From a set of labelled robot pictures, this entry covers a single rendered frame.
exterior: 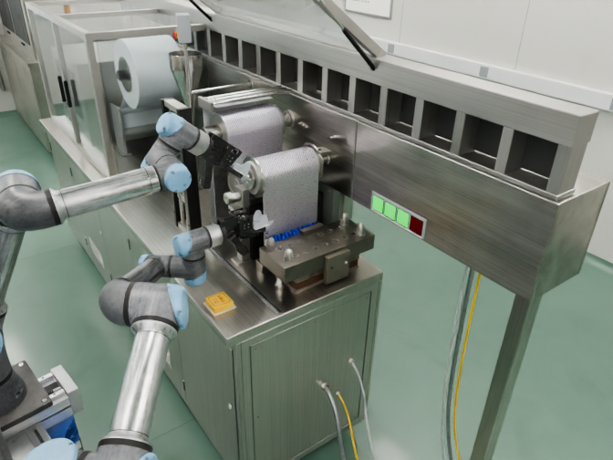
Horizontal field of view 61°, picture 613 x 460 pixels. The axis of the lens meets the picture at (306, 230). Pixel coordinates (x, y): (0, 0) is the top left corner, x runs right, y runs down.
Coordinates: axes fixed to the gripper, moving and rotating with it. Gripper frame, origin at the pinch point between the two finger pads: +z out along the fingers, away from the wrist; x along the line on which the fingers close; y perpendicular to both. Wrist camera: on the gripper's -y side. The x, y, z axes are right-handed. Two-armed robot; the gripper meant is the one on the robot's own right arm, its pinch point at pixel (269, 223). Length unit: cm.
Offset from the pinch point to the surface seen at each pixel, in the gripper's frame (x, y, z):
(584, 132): -83, 52, 34
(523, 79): 73, 3, 258
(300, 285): -18.8, -16.2, 0.6
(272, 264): -12.4, -8.2, -6.9
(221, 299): -10.4, -16.5, -25.8
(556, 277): -84, 9, 41
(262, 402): -26, -55, -20
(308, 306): -26.0, -20.0, -1.0
